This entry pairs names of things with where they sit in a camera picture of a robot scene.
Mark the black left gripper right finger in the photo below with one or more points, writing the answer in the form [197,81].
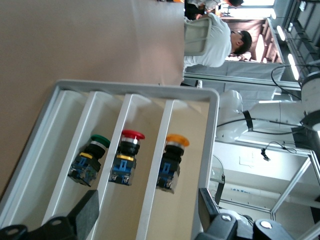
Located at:
[208,215]

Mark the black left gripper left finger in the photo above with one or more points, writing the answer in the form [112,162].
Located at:
[85,215]

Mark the yellow mushroom push button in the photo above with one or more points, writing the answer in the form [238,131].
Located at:
[168,170]

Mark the grey compartment drawer tray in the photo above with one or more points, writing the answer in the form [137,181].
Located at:
[140,87]

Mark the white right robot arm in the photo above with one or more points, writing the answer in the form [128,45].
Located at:
[270,115]

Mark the green mushroom push button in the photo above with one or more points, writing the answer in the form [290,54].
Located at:
[86,165]

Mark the red mushroom push button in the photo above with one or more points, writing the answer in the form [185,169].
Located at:
[123,167]

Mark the person in white shirt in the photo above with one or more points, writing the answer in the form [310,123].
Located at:
[220,45]

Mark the pale grey office chair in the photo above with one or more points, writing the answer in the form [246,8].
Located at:
[197,37]

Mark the aluminium profile frame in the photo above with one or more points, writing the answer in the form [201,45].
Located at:
[292,185]

